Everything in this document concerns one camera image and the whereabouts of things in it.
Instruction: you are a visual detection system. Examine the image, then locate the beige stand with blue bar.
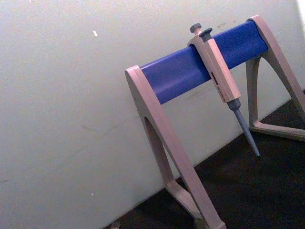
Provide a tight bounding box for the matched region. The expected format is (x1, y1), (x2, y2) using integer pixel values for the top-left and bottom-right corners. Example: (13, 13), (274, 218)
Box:
(124, 15), (305, 229)

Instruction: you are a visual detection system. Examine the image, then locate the beige pipette with grey tip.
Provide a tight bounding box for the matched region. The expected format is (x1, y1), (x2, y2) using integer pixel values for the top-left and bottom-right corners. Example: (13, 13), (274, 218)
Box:
(187, 22), (261, 157)

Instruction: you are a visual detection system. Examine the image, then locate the black table cloth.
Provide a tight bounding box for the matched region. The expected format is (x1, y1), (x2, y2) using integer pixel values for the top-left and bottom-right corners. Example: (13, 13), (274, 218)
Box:
(104, 89), (305, 229)

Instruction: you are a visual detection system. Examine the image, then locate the plain pale wall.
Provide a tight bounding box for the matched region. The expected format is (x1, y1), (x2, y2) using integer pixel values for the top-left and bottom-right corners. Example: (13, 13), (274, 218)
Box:
(0, 0), (305, 229)

